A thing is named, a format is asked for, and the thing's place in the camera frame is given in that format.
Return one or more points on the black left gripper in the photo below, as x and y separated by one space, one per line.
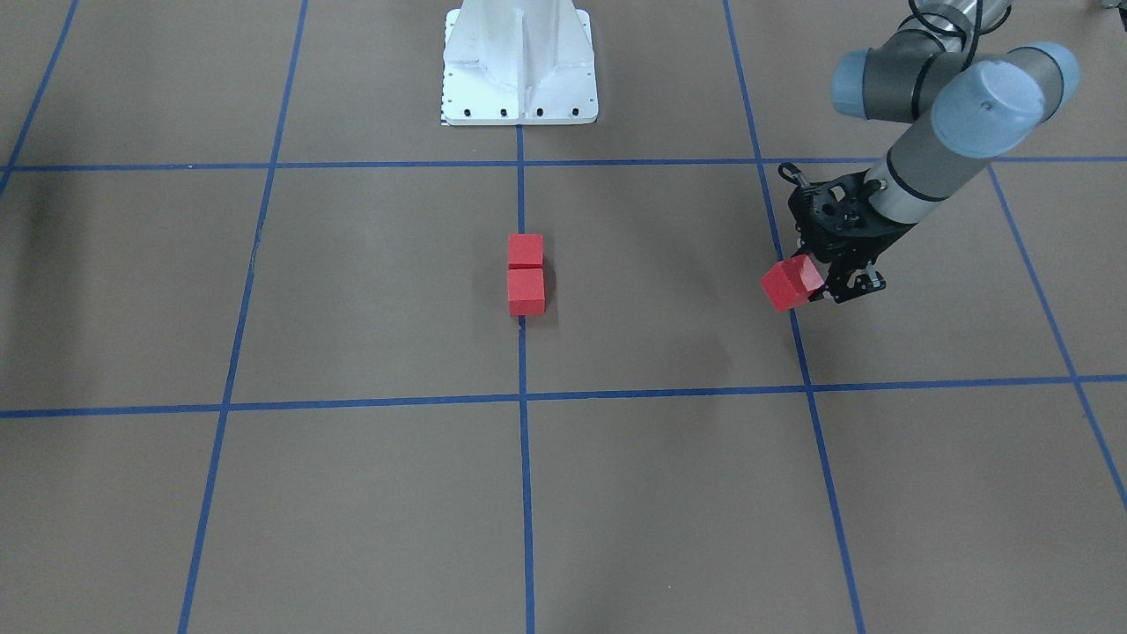
870 234

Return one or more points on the red block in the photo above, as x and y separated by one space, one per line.
792 282
526 251
526 291

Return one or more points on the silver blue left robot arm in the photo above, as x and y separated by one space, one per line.
962 109

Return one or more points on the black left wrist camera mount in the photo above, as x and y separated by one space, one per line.
831 216

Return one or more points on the white pedestal column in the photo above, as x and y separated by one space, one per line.
518 63

